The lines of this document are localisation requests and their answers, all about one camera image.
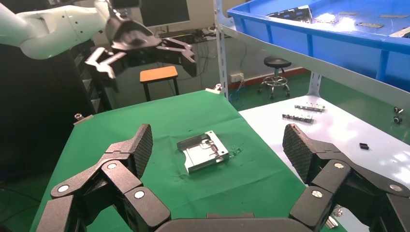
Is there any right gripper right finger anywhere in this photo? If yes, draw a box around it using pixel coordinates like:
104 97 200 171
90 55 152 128
282 123 410 232

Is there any blue plastic bin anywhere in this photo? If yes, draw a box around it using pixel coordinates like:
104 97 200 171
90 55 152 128
226 0 410 93

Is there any small notched metal rail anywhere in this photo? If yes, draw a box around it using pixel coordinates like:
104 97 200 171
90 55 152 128
294 104 326 113
281 114 315 124

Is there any green table cloth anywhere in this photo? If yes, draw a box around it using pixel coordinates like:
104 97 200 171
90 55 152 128
29 89 348 232

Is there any dark computer monitor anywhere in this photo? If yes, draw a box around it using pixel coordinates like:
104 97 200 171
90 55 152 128
139 0 190 28

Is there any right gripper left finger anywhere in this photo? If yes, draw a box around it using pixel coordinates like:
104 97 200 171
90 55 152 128
35 124 172 232

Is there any flat sheet metal plate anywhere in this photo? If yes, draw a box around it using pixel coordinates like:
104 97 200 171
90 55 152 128
388 26 410 39

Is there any bent sheet metal bracket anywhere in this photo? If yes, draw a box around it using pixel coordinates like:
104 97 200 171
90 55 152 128
267 4 313 25
176 130 230 174

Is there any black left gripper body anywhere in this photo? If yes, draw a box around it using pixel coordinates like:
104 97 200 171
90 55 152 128
105 14 162 52

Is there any black round stool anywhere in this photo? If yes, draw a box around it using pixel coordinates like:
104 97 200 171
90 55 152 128
257 56 293 100

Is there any dark cluttered desk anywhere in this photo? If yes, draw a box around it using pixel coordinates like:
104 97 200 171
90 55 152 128
157 28 219 44

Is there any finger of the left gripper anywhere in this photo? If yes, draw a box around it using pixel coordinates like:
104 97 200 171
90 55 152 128
153 37 198 77
85 47 127 81

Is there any wooden top stool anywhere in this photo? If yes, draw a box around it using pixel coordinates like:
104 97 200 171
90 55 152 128
139 65 180 102

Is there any perforated metal shelf post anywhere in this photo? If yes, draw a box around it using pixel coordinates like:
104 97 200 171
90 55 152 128
213 0 230 100
309 72 322 97

